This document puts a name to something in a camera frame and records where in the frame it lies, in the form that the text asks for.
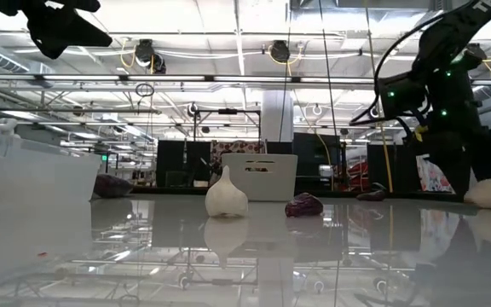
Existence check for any translucent plastic bin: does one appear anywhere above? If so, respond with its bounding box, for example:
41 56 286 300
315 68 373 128
0 131 102 202

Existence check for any white plastic handled basket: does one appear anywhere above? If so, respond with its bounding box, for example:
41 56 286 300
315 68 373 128
221 153 298 202

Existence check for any dark purple eggplant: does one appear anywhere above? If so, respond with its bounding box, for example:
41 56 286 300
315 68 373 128
355 188 388 203

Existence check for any yellow hanging cable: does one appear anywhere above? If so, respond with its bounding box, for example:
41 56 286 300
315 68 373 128
379 123 395 194

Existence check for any round white garlic bulb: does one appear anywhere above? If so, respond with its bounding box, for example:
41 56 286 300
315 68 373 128
463 177 491 210

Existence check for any white building pillar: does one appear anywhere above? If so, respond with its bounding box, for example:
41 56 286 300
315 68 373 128
261 90 294 144

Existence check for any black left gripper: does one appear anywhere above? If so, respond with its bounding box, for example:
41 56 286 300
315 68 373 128
0 0 113 60

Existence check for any floral patterned cloth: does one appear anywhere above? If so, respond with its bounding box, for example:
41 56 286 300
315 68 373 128
210 140 267 170

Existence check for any black ceiling cable reel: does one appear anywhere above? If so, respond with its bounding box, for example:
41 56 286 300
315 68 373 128
134 38 168 74
269 40 292 64
466 42 488 61

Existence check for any red fabric object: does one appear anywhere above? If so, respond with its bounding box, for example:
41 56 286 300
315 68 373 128
347 159 370 191

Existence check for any black gantry frame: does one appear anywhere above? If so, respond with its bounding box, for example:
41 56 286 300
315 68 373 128
193 108 263 144

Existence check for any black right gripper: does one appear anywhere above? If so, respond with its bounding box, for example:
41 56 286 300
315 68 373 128
424 63 491 198

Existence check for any colourful printed bag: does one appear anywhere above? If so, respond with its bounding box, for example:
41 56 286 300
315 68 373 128
415 153 455 194

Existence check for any long ceiling light rail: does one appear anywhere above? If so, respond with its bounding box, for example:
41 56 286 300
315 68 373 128
0 72 491 86

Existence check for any black partition panel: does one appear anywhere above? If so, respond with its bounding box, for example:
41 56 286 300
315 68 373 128
292 132 341 178
367 143 421 193
156 140 211 188

